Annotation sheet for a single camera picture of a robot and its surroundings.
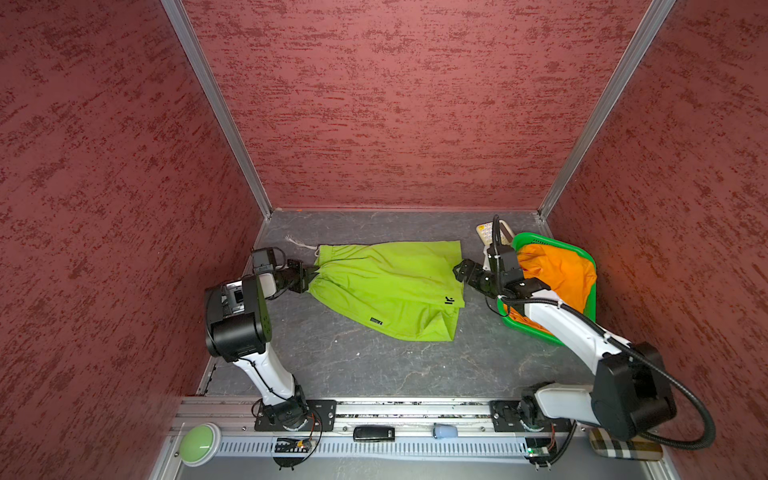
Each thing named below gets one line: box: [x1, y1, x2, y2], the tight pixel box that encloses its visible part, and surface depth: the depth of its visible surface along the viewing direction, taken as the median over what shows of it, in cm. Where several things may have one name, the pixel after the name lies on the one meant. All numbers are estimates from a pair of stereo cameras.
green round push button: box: [179, 422, 221, 467], surface depth 70 cm
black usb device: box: [353, 426, 396, 442], surface depth 71 cm
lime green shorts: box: [308, 240, 465, 341], surface depth 97 cm
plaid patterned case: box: [589, 427, 663, 461], surface depth 69 cm
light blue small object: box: [433, 423, 458, 439], surface depth 72 cm
